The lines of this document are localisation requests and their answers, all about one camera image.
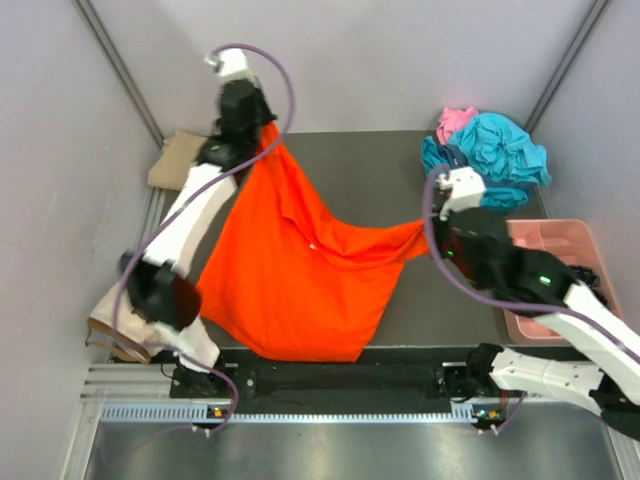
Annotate turquoise t shirt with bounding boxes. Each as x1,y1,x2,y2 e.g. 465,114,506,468
421,112,553,210

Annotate orange t shirt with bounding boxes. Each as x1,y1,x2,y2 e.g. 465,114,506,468
197,123,428,362

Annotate aluminium frame rail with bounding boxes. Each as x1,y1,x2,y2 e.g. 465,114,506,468
79,363,626,401

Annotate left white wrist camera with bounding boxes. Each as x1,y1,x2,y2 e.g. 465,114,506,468
204,49,253,82

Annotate folded beige t shirt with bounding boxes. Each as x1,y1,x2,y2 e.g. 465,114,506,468
147,130,207,191

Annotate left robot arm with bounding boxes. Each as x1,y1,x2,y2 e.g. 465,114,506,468
124,79,276,398

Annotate black hair tie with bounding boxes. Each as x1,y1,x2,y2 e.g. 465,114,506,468
569,264,602,287

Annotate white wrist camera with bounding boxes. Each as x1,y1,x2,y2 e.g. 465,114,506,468
437,167,486,221
204,49,253,82

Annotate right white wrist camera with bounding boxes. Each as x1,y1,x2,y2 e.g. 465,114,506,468
437,167,486,221

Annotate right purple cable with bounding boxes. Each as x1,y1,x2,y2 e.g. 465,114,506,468
422,165,640,434

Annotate pink t shirt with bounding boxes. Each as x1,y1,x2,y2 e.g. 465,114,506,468
436,106,479,145

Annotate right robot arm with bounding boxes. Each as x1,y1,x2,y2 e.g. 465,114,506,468
425,208,639,439

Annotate pink divided tray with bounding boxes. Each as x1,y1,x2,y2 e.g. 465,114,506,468
504,219,622,345

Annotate grey slotted cable duct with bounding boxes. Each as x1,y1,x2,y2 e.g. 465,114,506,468
100,403,504,425

